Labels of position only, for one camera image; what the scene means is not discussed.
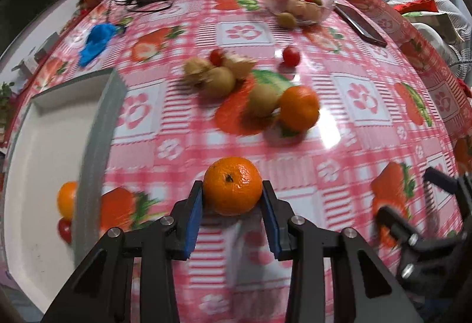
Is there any green-yellow kiwi fruit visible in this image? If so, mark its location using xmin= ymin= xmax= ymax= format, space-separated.
xmin=202 ymin=67 xmax=236 ymax=99
xmin=247 ymin=83 xmax=279 ymax=118

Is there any potted green plant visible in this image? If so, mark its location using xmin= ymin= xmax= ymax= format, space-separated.
xmin=0 ymin=82 xmax=16 ymax=130

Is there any dark red cherry tomato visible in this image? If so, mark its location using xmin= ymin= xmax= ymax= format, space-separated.
xmin=209 ymin=48 xmax=225 ymax=67

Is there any green-yellow fruit beside bowl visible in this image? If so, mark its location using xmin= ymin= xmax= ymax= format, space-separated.
xmin=277 ymin=12 xmax=298 ymax=30

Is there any glass fruit bowl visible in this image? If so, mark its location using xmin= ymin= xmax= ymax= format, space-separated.
xmin=265 ymin=0 xmax=335 ymax=26

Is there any white tray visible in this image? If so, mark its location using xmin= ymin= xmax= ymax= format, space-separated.
xmin=1 ymin=68 xmax=127 ymax=313

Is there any strawberry pattern tablecloth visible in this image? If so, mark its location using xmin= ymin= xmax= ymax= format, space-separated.
xmin=30 ymin=0 xmax=471 ymax=239

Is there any blue plastic glove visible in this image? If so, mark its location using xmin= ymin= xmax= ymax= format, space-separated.
xmin=78 ymin=23 xmax=118 ymax=67

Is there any black smartphone red case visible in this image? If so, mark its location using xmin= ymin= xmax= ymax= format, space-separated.
xmin=334 ymin=4 xmax=387 ymax=47

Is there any red cherry tomato on table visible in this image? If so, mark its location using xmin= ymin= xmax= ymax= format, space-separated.
xmin=282 ymin=46 xmax=301 ymax=68

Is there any orange mandarin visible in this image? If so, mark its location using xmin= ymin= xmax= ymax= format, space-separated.
xmin=279 ymin=86 xmax=320 ymax=132
xmin=57 ymin=182 xmax=77 ymax=222
xmin=202 ymin=157 xmax=263 ymax=217

